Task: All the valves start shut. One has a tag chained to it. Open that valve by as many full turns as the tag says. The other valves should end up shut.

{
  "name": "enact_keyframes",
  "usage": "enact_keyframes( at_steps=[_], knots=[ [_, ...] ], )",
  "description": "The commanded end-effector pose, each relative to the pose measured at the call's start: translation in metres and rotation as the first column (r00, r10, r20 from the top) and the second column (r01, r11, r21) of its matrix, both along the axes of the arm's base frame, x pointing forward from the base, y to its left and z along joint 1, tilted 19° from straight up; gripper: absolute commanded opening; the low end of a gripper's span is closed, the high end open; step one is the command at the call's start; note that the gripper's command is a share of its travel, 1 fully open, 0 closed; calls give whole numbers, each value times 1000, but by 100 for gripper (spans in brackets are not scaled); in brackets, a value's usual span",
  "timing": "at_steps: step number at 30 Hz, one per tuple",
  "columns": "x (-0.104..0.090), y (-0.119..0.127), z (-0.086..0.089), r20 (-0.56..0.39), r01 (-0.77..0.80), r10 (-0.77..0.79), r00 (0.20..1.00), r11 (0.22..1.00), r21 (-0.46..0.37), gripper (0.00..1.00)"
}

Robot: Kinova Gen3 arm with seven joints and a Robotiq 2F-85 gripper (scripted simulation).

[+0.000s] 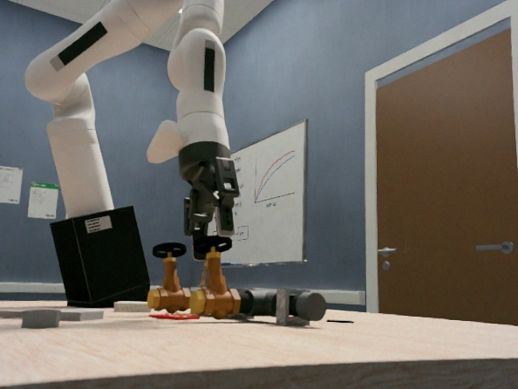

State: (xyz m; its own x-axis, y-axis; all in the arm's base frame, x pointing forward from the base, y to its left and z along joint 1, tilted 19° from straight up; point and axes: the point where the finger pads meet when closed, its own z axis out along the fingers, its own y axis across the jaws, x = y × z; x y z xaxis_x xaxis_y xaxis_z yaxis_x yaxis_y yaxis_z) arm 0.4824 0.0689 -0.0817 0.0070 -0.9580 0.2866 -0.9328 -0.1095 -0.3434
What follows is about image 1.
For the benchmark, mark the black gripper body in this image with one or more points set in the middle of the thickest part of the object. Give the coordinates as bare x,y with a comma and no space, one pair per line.
196,163

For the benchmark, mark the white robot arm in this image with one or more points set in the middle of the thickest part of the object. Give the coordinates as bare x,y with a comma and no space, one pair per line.
58,76

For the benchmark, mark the brass valve manifold with black handwheels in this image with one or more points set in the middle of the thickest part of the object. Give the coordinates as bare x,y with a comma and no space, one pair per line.
220,301

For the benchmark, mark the red tag with gold chain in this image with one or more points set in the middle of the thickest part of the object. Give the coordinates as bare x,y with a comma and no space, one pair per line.
180,316

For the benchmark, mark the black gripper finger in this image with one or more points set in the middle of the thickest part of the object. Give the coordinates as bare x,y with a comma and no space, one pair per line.
224,197
191,214

